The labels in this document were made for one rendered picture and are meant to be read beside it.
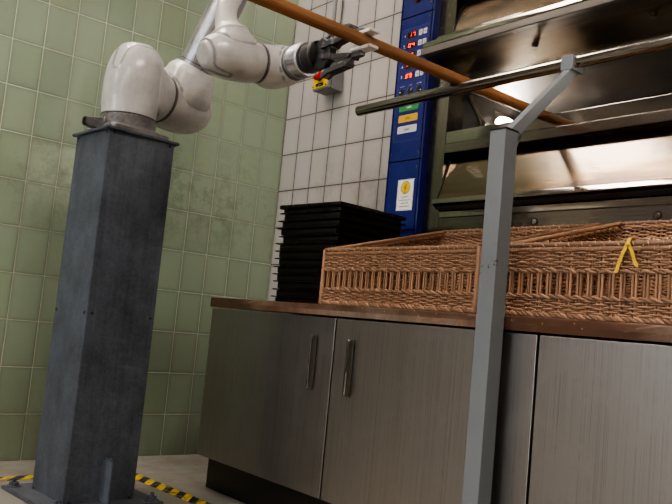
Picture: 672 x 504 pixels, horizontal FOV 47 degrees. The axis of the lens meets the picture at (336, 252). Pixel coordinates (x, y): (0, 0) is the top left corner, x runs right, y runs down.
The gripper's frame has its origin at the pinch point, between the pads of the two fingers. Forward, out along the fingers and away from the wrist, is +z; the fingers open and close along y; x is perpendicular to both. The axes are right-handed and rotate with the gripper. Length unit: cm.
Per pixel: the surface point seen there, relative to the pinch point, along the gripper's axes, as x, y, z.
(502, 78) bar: -29.8, 3.5, 17.3
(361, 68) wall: -69, -29, -79
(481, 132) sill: -68, 3, -19
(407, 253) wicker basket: -18, 47, 2
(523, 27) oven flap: -53, -20, 5
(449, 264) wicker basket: -18, 50, 16
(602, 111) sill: -67, 3, 22
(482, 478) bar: -8, 93, 37
